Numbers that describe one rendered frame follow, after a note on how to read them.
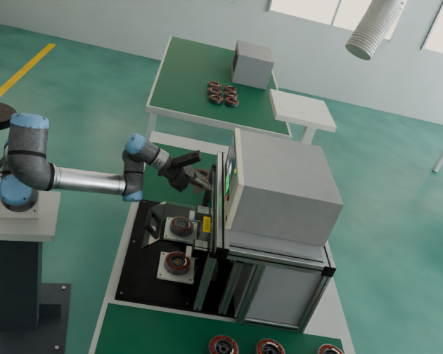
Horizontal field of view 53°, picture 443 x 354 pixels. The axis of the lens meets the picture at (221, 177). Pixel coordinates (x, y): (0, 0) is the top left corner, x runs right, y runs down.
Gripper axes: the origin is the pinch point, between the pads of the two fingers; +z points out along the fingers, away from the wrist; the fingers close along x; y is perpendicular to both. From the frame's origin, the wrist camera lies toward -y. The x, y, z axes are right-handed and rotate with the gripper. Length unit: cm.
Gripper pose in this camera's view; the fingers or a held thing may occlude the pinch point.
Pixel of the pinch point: (210, 186)
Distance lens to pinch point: 171.5
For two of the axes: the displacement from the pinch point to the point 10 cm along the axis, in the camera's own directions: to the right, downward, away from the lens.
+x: 0.0, 5.4, -8.4
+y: -6.2, 6.6, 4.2
